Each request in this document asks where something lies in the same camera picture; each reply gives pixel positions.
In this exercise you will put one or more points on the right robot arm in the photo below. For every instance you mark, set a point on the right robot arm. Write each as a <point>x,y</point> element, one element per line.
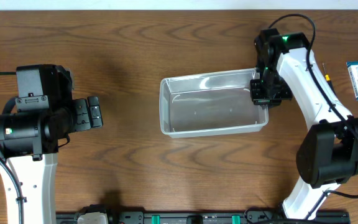
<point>328,155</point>

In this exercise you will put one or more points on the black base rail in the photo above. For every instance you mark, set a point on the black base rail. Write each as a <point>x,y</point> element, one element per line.
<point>100,214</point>

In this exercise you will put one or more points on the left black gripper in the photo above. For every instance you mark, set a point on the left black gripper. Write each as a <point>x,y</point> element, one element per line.
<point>82,112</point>

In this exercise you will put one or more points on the clear plastic container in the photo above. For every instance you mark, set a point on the clear plastic container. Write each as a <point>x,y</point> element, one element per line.
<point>210,104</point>

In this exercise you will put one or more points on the yellow black screwdriver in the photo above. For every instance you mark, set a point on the yellow black screwdriver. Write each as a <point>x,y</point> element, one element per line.
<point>327,78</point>

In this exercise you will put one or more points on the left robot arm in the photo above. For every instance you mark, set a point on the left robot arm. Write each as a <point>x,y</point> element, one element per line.
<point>30,129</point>

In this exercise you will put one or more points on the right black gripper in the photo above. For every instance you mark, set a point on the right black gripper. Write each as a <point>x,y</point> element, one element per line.
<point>266,92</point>

